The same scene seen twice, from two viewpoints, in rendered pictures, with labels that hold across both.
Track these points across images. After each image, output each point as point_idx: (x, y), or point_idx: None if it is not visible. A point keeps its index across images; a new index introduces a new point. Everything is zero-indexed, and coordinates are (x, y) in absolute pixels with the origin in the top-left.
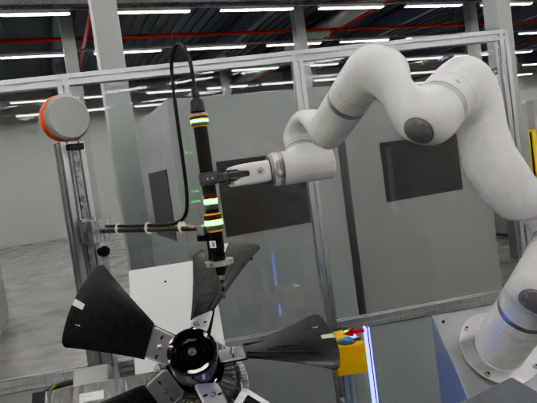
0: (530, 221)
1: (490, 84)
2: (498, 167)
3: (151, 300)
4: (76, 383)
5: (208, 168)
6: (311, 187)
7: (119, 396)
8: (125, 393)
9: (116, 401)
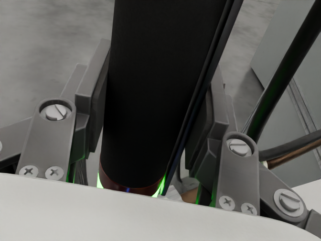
0: None
1: None
2: None
3: (318, 211)
4: (183, 151)
5: (111, 52)
6: None
7: (85, 174)
8: (86, 179)
9: (84, 173)
